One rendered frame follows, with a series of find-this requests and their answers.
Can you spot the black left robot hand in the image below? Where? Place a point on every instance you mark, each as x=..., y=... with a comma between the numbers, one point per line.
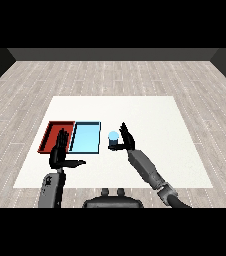
x=58, y=155

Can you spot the small blue can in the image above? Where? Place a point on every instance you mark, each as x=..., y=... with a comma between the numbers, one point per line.
x=113, y=139

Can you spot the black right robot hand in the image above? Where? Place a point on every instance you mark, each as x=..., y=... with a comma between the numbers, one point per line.
x=128, y=139

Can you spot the red shallow open box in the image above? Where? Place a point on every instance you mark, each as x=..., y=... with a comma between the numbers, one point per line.
x=53, y=138

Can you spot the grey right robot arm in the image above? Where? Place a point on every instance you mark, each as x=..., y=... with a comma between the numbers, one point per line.
x=155, y=176

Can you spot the light blue shallow open box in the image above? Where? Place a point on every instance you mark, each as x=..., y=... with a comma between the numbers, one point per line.
x=85, y=137

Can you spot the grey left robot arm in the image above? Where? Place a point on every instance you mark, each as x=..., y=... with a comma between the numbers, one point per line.
x=51, y=189

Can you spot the dark grey robot body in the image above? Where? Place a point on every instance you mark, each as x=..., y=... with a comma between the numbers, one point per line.
x=113, y=201

